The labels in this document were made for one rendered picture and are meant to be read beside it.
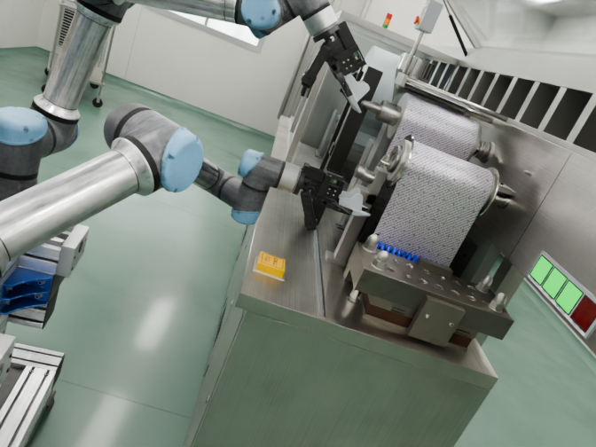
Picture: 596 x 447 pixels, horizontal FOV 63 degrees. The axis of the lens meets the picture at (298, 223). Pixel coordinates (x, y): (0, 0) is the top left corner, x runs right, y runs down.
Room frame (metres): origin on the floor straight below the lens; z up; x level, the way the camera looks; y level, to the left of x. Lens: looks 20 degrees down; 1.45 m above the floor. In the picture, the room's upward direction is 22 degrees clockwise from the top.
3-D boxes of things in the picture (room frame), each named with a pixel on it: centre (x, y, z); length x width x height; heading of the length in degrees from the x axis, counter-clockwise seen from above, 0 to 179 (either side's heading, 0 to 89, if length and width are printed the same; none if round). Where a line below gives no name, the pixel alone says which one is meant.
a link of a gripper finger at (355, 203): (1.23, -0.12, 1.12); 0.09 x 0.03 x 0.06; 89
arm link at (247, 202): (1.22, 0.16, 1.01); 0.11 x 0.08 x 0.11; 65
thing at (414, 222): (1.27, -0.32, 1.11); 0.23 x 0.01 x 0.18; 98
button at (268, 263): (1.12, 0.02, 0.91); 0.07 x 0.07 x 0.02; 8
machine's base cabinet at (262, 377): (2.25, -0.11, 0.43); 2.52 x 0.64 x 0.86; 8
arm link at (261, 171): (1.22, 0.14, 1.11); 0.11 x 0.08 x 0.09; 98
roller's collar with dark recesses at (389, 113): (1.55, -0.13, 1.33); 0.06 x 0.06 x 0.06; 8
